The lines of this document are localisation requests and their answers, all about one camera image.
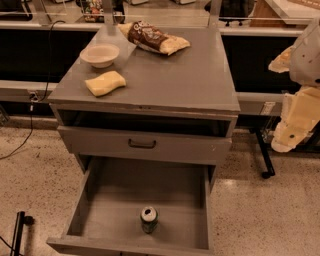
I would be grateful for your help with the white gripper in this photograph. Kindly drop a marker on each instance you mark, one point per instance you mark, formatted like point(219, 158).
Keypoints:
point(306, 61)

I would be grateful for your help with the green soda can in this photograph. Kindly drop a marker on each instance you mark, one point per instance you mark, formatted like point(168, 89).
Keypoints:
point(149, 219)

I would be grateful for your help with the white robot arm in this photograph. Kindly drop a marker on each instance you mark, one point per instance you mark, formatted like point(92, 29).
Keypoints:
point(305, 58)

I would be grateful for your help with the grey drawer cabinet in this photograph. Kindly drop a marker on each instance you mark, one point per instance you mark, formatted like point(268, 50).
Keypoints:
point(190, 92)

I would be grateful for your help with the open grey middle drawer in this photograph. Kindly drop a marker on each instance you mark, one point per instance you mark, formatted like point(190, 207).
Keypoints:
point(106, 218)

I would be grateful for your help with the closed grey top drawer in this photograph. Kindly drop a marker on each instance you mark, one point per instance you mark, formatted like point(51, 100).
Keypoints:
point(145, 145)

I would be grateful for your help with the black table leg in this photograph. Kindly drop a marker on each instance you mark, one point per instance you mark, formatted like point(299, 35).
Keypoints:
point(270, 170)

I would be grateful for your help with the brown chip bag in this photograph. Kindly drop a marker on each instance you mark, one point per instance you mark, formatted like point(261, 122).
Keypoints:
point(152, 39)

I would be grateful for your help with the yellow sponge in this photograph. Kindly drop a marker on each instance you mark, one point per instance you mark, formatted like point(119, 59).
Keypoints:
point(105, 83)

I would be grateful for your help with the white bowl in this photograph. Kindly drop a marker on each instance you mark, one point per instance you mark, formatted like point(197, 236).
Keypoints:
point(100, 55)

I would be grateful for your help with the black stand leg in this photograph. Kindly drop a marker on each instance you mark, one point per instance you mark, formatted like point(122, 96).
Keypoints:
point(22, 220)

